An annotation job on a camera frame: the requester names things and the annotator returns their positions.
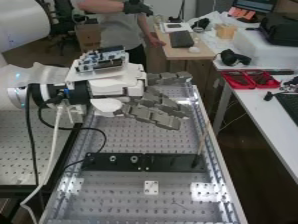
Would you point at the white desk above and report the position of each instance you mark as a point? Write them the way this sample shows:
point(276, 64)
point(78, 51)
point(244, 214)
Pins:
point(267, 116)

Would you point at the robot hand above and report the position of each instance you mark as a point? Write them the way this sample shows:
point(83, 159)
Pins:
point(120, 83)

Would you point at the black flat case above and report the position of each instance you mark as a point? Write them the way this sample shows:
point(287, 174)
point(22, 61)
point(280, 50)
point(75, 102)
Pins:
point(182, 39)

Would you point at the person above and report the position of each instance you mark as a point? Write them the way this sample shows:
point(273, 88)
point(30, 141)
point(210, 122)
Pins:
point(120, 30)

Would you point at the clear box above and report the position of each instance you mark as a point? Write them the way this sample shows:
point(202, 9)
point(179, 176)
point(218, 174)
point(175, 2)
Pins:
point(224, 173)

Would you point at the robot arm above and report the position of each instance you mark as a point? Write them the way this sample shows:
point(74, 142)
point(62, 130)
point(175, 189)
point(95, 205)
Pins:
point(18, 23)

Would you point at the small white box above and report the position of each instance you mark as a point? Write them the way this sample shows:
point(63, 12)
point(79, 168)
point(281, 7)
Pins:
point(151, 187)

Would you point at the beige container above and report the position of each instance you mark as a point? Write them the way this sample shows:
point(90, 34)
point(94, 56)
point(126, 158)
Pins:
point(227, 31)

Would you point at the red tray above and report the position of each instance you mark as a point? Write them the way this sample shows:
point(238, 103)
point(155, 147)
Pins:
point(240, 80)
point(264, 79)

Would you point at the wooden desk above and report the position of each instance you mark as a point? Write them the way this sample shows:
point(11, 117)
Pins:
point(182, 54)

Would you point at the black plate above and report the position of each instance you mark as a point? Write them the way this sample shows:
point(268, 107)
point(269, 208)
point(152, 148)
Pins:
point(168, 163)

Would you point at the cardboard box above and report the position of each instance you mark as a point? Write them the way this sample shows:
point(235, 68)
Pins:
point(89, 36)

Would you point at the black keyboard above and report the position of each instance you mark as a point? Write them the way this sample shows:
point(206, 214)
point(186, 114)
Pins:
point(291, 106)

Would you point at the black office chair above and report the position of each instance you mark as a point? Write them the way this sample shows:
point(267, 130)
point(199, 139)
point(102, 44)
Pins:
point(61, 16)

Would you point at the black headphones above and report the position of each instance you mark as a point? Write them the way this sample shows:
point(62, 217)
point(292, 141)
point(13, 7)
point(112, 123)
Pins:
point(234, 57)

